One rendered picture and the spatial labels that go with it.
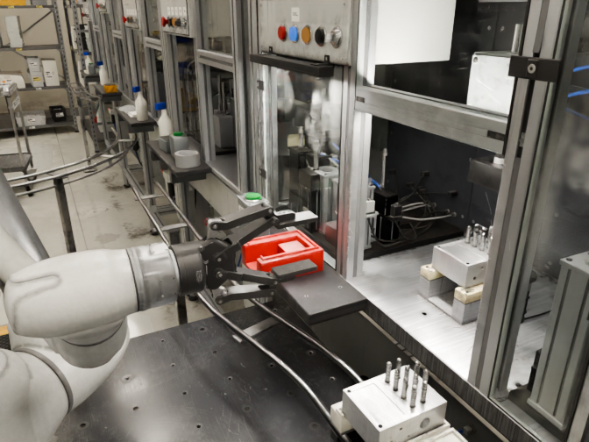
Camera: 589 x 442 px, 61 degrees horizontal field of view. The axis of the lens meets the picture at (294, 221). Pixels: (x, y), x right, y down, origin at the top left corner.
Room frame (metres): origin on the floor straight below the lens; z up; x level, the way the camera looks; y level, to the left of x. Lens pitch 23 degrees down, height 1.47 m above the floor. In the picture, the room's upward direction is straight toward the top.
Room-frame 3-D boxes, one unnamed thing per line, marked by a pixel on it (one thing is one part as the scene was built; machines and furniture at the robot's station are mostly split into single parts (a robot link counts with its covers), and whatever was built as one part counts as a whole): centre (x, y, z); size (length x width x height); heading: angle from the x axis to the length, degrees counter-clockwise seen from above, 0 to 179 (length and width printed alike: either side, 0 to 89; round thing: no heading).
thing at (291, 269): (0.72, 0.00, 1.08); 0.07 x 0.03 x 0.01; 117
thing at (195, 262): (0.65, 0.13, 1.12); 0.09 x 0.07 x 0.08; 117
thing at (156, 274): (0.62, 0.20, 1.12); 0.09 x 0.06 x 0.09; 27
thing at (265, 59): (1.18, 0.01, 1.37); 0.36 x 0.04 x 0.04; 27
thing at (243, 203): (1.20, 0.10, 0.97); 0.08 x 0.08 x 0.12; 27
